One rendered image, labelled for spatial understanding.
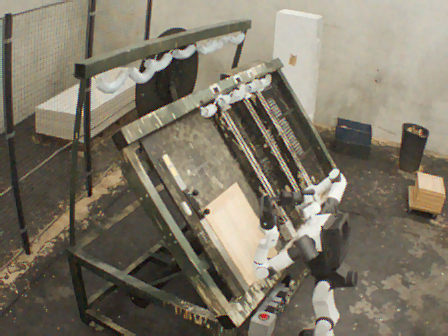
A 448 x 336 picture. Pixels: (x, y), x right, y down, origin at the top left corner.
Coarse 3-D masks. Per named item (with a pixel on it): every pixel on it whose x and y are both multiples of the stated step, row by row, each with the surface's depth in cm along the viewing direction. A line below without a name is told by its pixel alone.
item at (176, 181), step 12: (168, 156) 289; (168, 168) 286; (180, 180) 290; (180, 192) 288; (192, 216) 291; (204, 228) 290; (216, 240) 293; (216, 252) 292; (228, 264) 292; (240, 276) 296; (240, 288) 295
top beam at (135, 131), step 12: (276, 60) 430; (228, 84) 355; (192, 96) 318; (204, 96) 327; (168, 108) 296; (180, 108) 304; (192, 108) 313; (144, 120) 276; (156, 120) 284; (168, 120) 292; (120, 132) 260; (132, 132) 266; (144, 132) 273; (120, 144) 263
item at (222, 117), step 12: (216, 84) 342; (216, 96) 335; (228, 108) 341; (216, 120) 344; (228, 120) 344; (228, 132) 343; (240, 144) 342; (240, 156) 345; (252, 156) 347; (252, 168) 344; (252, 180) 348; (264, 180) 348; (264, 192) 346; (276, 204) 348; (288, 228) 348
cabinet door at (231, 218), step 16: (224, 192) 319; (240, 192) 331; (208, 208) 302; (224, 208) 313; (240, 208) 325; (224, 224) 308; (240, 224) 319; (256, 224) 331; (224, 240) 301; (240, 240) 313; (256, 240) 325; (240, 256) 307; (272, 256) 331; (240, 272) 301
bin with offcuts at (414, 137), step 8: (408, 128) 679; (416, 128) 696; (424, 128) 685; (408, 136) 665; (416, 136) 656; (424, 136) 654; (400, 144) 694; (408, 144) 669; (416, 144) 662; (424, 144) 665; (400, 152) 695; (408, 152) 674; (416, 152) 668; (400, 160) 695; (408, 160) 679; (416, 160) 675; (408, 168) 684; (416, 168) 684
